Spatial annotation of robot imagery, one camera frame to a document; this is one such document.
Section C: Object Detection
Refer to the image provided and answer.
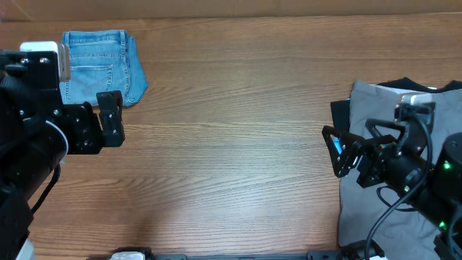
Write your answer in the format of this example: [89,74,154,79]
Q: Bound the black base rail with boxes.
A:
[87,248,364,260]

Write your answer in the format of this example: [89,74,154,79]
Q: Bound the grey garment pile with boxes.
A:
[339,78,461,260]

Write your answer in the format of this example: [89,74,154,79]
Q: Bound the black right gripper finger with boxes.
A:
[322,126,365,178]
[365,118,406,139]

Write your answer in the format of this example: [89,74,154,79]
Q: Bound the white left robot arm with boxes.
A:
[1,50,125,259]

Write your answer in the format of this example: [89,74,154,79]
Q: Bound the small light blue cloth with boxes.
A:
[332,137,343,154]

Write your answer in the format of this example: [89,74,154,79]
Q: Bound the black garment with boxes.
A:
[331,77,461,131]

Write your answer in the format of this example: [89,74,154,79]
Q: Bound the light blue denim jeans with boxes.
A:
[60,30,148,107]

